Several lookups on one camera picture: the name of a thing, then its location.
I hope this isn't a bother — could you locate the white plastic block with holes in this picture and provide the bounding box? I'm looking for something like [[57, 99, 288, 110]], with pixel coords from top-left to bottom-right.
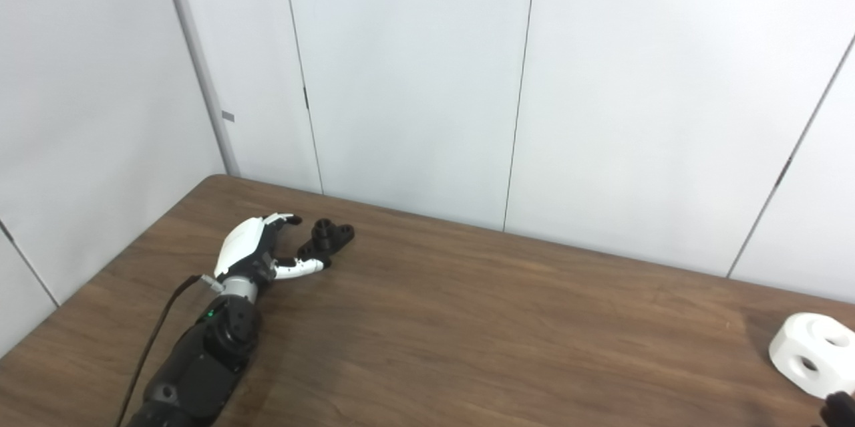
[[768, 313, 855, 396]]

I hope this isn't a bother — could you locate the gray wall corner trim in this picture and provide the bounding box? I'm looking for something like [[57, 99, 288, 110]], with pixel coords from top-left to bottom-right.
[[157, 0, 241, 177]]

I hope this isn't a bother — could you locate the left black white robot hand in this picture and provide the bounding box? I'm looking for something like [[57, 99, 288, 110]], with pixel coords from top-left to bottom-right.
[[214, 213, 333, 284]]

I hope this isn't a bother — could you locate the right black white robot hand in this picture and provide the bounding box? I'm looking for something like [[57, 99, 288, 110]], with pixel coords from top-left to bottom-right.
[[820, 390, 855, 427]]

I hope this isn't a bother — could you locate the black plastic holder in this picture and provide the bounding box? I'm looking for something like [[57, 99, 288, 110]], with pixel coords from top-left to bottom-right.
[[296, 218, 356, 270]]

